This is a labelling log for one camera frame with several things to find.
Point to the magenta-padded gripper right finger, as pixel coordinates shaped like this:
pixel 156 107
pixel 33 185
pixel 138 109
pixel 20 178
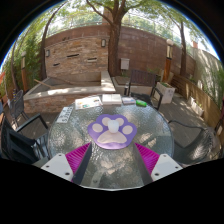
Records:
pixel 168 165

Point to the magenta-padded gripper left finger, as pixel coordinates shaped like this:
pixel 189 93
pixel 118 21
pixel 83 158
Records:
pixel 55 165

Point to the white computer mouse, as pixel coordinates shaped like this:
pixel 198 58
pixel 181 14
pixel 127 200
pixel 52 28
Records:
pixel 113 126

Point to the purple paw-print mouse pad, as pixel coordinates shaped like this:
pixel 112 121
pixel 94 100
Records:
pixel 111 144

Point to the dark mesh round chair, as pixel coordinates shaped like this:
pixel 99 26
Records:
pixel 196 146

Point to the black armchair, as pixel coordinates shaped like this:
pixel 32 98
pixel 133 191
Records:
pixel 16 143

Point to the white numbered strip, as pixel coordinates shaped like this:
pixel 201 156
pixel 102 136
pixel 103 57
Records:
pixel 64 114

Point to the green plastic packet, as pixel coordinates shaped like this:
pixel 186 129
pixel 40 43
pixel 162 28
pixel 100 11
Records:
pixel 141 103

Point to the printed paper sheet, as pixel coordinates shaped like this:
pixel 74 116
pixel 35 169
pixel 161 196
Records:
pixel 88 102

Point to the white planter box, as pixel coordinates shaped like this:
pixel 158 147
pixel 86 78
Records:
pixel 165 93

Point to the small white booklet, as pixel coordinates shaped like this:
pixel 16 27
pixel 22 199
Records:
pixel 128 100

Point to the flat white box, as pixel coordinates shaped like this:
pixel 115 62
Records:
pixel 117 99
pixel 107 99

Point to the dark slatted patio chair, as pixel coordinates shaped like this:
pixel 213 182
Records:
pixel 142 78

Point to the grey utility box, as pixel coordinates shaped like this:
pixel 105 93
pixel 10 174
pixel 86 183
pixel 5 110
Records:
pixel 125 64

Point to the leaning tree trunk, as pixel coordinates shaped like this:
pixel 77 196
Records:
pixel 43 53

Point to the thin straight tree trunk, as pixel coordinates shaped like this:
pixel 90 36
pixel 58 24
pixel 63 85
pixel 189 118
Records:
pixel 183 50

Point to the large tree trunk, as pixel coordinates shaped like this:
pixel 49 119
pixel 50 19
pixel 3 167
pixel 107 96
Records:
pixel 114 43

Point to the wooden post with lamp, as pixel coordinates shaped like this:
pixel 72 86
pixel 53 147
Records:
pixel 168 66

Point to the wall lamp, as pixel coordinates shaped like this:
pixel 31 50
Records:
pixel 103 43
pixel 47 53

